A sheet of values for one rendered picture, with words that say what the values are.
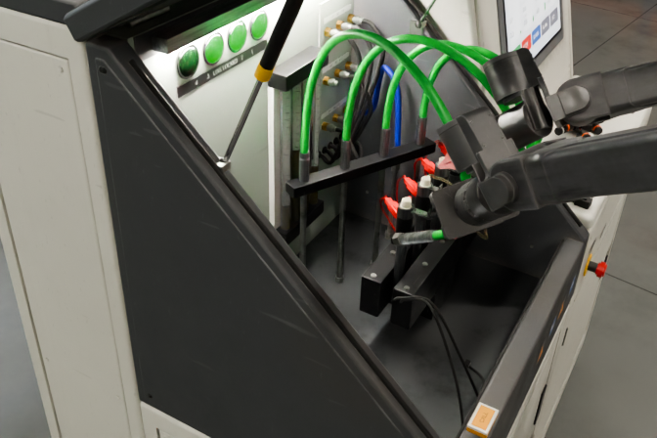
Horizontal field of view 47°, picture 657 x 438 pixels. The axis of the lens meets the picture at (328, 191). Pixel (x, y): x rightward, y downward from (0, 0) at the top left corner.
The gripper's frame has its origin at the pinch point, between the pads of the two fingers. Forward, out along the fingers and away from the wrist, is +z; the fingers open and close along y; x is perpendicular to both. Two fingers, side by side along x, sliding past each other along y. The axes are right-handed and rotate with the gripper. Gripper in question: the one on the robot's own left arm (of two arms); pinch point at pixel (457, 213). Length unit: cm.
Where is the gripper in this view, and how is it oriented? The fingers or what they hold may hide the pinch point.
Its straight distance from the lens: 107.0
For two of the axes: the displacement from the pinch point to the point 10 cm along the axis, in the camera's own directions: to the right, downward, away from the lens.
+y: -9.4, 3.1, -1.4
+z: -0.9, 1.6, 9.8
